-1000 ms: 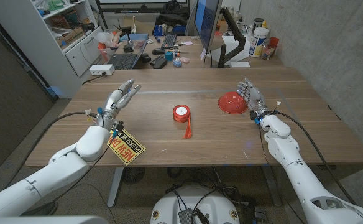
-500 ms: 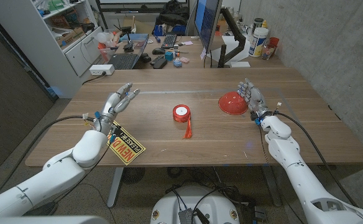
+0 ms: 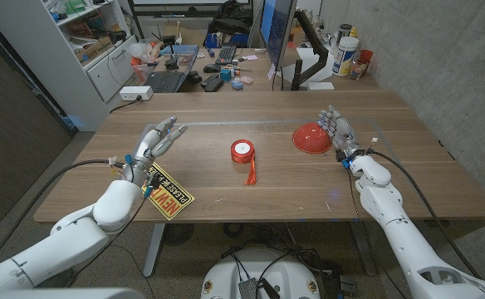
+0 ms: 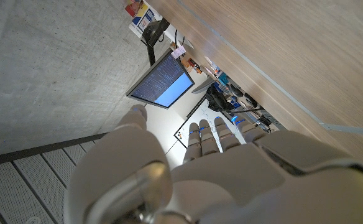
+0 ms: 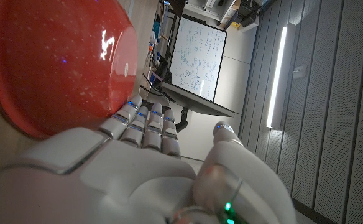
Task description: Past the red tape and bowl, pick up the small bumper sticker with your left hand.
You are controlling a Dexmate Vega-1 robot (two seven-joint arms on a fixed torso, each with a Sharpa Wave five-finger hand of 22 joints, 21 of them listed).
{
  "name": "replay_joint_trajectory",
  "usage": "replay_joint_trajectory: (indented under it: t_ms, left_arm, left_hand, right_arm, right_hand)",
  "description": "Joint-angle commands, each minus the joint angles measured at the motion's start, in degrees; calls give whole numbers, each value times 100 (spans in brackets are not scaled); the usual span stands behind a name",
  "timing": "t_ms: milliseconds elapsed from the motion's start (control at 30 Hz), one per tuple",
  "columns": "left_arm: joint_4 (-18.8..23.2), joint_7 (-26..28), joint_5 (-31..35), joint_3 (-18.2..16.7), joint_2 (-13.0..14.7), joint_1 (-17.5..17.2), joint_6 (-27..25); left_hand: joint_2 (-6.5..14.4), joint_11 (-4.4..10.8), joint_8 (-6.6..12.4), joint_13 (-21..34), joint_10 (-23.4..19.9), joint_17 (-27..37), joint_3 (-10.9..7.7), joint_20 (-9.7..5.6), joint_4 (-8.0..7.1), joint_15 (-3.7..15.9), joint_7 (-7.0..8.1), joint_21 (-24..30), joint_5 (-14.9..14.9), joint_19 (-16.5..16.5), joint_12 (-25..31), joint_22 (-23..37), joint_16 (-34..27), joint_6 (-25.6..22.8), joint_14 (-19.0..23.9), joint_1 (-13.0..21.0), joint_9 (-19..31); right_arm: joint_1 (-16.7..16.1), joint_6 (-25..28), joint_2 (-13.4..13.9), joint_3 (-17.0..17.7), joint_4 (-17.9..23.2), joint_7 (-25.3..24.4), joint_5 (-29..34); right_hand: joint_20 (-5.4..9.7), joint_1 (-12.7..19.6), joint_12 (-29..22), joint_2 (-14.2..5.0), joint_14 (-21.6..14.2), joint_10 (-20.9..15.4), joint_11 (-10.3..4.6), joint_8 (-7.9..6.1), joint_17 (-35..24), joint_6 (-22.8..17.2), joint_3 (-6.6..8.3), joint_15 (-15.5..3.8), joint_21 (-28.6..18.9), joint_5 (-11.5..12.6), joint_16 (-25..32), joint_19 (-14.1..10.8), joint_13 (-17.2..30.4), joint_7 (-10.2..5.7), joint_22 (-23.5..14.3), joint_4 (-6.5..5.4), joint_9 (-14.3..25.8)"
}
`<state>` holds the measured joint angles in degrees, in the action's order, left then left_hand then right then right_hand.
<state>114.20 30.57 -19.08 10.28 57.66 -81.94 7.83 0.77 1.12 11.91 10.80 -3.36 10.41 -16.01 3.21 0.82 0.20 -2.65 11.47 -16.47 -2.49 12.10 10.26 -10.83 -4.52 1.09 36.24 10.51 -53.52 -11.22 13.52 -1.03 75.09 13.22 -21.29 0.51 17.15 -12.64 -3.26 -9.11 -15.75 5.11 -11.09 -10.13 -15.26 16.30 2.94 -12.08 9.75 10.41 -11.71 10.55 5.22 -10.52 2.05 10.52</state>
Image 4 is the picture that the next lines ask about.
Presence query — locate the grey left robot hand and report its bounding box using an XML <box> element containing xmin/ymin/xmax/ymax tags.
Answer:
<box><xmin>63</xmin><ymin>104</ymin><xmax>363</xmax><ymax>224</ymax></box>

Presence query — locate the whiteboard with blue writing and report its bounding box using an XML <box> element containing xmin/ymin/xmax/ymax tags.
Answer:
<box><xmin>173</xmin><ymin>96</ymin><xmax>247</xmax><ymax>156</ymax></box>

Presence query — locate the black backpack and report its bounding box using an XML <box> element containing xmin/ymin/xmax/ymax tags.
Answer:
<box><xmin>204</xmin><ymin>83</ymin><xmax>232</xmax><ymax>113</ymax></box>

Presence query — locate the computer monitor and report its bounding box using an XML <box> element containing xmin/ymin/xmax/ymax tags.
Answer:
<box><xmin>125</xmin><ymin>51</ymin><xmax>196</xmax><ymax>110</ymax></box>

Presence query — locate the pink sticky note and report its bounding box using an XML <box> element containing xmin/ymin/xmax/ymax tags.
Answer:
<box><xmin>170</xmin><ymin>45</ymin><xmax>187</xmax><ymax>60</ymax></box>

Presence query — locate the white labelled canister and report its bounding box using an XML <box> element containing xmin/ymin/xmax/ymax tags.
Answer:
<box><xmin>124</xmin><ymin>0</ymin><xmax>163</xmax><ymax>39</ymax></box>

